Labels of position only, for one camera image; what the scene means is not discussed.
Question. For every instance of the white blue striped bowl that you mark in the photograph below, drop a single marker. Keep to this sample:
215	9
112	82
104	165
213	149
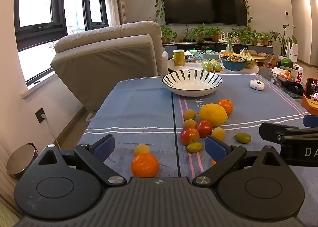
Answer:
191	85

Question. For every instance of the white air purifier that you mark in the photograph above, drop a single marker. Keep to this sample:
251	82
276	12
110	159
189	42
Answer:
293	51

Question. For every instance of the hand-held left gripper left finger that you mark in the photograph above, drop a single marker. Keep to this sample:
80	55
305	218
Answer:
105	146

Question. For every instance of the cardboard box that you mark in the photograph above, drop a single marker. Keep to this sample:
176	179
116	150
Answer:
260	56

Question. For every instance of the white round device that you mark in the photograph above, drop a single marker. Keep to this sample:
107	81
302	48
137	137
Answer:
256	84

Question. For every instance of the bunch of bananas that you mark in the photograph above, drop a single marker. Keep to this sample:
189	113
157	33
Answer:
246	54

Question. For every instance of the grey television cabinet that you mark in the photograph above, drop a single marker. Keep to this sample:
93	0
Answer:
188	46

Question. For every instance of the black wall television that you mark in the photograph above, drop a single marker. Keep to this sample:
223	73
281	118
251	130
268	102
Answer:
206	0

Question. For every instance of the green potted plant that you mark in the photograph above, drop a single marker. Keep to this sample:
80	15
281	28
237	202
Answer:
167	34
201	31
248	35
215	33
265	38

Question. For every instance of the glass vase with plant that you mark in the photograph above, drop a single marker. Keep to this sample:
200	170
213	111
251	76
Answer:
229	46

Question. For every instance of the round metal bin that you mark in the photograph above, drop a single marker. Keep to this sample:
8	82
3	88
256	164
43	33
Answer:
21	161

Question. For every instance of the beige recliner sofa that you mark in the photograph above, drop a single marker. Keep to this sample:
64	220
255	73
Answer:
104	62

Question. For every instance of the tall leafy floor plant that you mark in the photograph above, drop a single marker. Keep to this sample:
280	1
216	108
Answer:
283	40

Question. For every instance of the pile of longans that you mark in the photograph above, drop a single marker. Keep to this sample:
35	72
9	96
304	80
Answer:
233	59

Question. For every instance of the black wall socket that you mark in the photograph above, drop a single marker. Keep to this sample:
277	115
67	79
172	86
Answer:
40	115

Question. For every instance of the small glass jar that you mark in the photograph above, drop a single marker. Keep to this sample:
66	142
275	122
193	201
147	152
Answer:
273	77

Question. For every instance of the small green oblong fruit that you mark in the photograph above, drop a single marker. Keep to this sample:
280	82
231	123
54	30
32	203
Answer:
195	147
243	138

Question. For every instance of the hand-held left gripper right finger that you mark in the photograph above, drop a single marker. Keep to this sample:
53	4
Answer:
215	146

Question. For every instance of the black pouch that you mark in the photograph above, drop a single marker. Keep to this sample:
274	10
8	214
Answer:
294	89

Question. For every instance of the green box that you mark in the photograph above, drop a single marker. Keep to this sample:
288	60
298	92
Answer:
285	63

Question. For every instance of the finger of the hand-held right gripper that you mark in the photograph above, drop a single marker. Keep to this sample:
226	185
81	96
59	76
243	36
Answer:
310	120
273	131

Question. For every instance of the yellow can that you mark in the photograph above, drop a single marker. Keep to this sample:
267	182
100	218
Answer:
178	58

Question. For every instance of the blue fruit bowl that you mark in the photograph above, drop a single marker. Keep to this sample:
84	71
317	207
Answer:
234	66

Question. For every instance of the white round table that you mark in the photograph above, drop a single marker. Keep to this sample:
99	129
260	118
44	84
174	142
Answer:
191	67

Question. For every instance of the large orange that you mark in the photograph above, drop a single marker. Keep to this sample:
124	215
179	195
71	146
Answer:
145	164

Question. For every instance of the white bottle red label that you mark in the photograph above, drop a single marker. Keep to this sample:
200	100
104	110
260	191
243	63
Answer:
299	75

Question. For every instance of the plate of small fruits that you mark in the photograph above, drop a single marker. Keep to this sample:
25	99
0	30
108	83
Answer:
285	75

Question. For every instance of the small blue container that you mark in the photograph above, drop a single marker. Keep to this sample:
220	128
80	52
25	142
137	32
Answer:
208	56

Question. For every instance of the yellow lemon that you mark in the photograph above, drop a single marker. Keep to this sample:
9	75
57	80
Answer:
213	115

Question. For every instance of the small yellow round fruit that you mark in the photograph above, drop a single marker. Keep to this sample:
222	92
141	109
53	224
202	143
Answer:
218	133
142	149

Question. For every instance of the dish of wrapped snacks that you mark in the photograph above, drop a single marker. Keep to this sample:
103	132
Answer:
191	55

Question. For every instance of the orange box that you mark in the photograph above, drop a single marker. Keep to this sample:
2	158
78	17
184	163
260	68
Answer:
310	104

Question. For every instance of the orange basket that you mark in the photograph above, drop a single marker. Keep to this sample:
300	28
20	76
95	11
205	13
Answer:
227	54

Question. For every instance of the dark marble table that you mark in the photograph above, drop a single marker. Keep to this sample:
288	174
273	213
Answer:
265	72

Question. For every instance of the pack of green apples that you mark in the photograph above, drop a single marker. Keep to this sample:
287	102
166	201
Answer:
211	65

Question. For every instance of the blue striped tablecloth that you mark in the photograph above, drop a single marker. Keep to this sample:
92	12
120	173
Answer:
139	107

